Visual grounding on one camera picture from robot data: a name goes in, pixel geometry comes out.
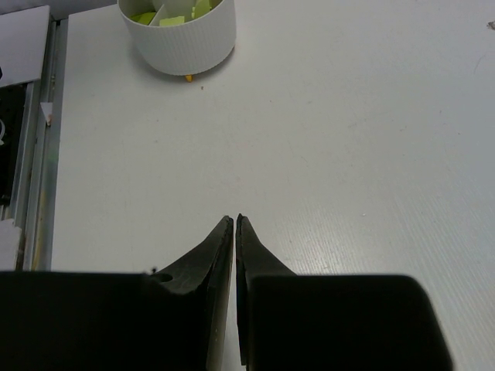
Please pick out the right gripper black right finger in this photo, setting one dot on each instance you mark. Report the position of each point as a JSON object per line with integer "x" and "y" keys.
{"x": 288, "y": 321}

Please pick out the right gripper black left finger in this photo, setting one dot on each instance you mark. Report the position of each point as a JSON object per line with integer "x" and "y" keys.
{"x": 172, "y": 319}

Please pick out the lime lego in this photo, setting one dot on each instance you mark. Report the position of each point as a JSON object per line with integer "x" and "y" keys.
{"x": 144, "y": 18}
{"x": 202, "y": 7}

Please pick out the lime lego table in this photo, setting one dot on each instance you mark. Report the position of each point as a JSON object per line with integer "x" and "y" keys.
{"x": 174, "y": 21}

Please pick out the white round divided container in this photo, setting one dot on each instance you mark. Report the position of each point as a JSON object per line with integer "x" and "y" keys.
{"x": 194, "y": 47}

